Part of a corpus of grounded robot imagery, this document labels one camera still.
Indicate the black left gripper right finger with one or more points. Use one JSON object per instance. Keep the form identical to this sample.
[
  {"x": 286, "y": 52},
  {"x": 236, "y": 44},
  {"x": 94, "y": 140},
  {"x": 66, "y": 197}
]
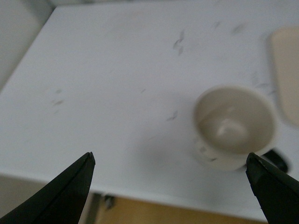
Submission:
[{"x": 276, "y": 191}]

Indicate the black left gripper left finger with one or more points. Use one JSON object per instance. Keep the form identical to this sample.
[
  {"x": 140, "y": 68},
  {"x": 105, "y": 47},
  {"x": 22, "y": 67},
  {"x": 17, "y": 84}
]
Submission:
[{"x": 61, "y": 201}]

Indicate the white smiley mug black handle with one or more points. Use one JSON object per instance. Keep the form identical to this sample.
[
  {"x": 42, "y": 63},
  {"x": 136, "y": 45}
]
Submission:
[{"x": 230, "y": 122}]

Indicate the beige plastic tray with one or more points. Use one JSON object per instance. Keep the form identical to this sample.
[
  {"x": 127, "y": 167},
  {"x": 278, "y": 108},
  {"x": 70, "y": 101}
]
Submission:
[{"x": 284, "y": 54}]

